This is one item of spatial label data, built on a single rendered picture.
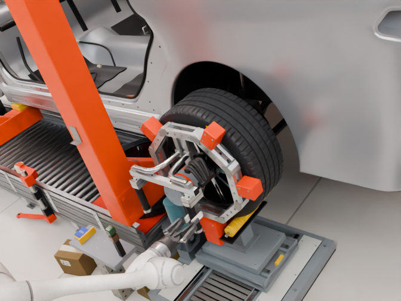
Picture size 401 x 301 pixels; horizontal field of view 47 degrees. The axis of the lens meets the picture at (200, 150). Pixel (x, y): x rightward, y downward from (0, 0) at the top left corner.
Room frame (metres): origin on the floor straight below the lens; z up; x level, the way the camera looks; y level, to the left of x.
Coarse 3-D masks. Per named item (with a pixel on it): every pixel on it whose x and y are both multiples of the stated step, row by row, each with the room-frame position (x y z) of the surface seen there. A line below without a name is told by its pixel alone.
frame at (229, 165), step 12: (168, 132) 1.91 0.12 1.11; (180, 132) 1.85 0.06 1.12; (192, 132) 1.85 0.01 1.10; (156, 144) 2.00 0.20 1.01; (156, 156) 2.04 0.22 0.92; (216, 156) 1.71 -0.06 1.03; (228, 156) 1.72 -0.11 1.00; (168, 168) 2.07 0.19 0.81; (228, 168) 1.67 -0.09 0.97; (228, 180) 1.68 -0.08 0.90; (204, 204) 1.92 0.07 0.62; (240, 204) 1.66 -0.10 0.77; (204, 216) 1.87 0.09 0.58; (216, 216) 1.80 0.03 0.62; (228, 216) 1.74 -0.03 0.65
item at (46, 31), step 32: (32, 0) 2.08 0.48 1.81; (32, 32) 2.09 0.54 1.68; (64, 32) 2.13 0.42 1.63; (64, 64) 2.09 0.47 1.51; (64, 96) 2.08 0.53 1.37; (96, 96) 2.14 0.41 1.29; (96, 128) 2.10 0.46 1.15; (96, 160) 2.07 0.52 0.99; (128, 192) 2.10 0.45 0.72; (128, 224) 2.06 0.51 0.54
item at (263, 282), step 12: (288, 240) 1.96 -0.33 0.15; (204, 252) 2.07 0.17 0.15; (276, 252) 1.89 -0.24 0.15; (288, 252) 1.86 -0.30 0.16; (204, 264) 2.02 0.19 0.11; (216, 264) 1.94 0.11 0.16; (228, 264) 1.92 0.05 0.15; (276, 264) 1.79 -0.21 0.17; (240, 276) 1.80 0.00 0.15; (252, 276) 1.78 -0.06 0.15; (264, 276) 1.74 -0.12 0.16; (276, 276) 1.76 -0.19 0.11; (264, 288) 1.69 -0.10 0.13
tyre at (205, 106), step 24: (192, 96) 2.07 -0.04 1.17; (216, 96) 1.97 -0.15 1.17; (168, 120) 2.02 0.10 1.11; (192, 120) 1.89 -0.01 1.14; (216, 120) 1.81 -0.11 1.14; (240, 120) 1.82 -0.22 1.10; (264, 120) 1.86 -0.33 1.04; (240, 144) 1.73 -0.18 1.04; (264, 144) 1.78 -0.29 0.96; (264, 168) 1.71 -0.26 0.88; (264, 192) 1.73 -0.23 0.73; (240, 216) 1.80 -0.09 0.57
